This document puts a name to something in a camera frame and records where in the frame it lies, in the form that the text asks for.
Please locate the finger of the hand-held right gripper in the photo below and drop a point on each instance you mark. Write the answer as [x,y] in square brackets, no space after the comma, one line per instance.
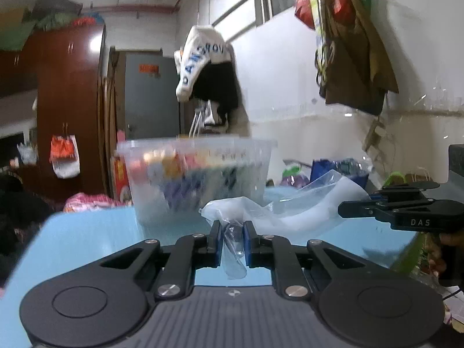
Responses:
[362,209]
[406,191]

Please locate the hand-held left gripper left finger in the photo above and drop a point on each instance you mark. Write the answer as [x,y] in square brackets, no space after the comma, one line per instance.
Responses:
[217,241]

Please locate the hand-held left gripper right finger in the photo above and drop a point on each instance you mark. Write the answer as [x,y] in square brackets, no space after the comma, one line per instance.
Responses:
[248,243]

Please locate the clear plastic bag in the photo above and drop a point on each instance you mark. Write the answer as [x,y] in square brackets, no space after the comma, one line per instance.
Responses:
[232,212]
[326,199]

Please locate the clear plastic storage bin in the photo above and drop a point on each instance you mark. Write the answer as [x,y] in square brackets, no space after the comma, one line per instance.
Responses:
[203,185]

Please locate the purple tissue pack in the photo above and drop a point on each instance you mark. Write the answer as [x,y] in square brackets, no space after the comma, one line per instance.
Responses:
[183,194]

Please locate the blue shopping bag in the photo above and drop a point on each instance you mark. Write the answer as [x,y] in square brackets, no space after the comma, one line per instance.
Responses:
[337,172]

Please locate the colourful printed box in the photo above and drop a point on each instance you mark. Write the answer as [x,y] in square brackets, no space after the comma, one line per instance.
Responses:
[121,177]

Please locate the pink floral blanket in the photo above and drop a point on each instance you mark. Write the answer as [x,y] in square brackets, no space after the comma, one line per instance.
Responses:
[94,202]

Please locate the brown hanging bag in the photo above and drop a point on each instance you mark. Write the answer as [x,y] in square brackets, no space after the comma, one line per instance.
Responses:
[357,61]

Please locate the grey door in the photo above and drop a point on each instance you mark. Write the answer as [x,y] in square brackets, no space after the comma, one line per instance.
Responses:
[148,98]

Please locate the green hanging bag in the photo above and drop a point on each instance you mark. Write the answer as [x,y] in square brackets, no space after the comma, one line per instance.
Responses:
[321,43]

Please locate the orange white hanging bag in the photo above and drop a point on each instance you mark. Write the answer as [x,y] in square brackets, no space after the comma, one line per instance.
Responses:
[64,156]

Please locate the white black hanging garment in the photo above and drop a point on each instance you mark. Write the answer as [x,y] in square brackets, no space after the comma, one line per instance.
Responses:
[206,58]

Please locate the brown wooden wardrobe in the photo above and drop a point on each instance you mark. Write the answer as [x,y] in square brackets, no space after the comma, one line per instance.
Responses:
[61,116]

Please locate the black cloth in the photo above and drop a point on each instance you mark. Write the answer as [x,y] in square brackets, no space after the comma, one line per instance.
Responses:
[18,221]

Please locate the red hanging bag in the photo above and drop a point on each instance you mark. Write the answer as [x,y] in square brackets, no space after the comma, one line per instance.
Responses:
[306,9]

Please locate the white hanging plastic bag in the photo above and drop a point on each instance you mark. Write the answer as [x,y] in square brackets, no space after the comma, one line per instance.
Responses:
[28,154]

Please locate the red ceiling pipe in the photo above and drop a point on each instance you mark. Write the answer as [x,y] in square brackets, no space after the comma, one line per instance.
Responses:
[134,7]

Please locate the green cloth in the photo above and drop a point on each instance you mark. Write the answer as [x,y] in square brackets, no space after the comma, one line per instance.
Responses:
[21,32]

